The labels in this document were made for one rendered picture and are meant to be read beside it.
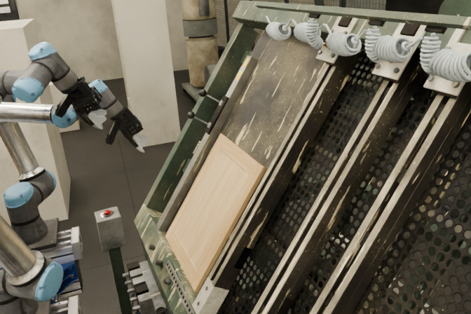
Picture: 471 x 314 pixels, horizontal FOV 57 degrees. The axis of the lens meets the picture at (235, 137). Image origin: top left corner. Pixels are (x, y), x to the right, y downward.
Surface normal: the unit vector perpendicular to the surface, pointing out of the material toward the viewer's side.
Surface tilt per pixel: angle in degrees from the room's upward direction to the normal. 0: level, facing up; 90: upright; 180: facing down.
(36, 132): 90
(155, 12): 90
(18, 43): 90
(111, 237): 90
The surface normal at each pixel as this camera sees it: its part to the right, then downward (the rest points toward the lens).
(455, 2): -0.91, 0.20
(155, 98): 0.32, 0.33
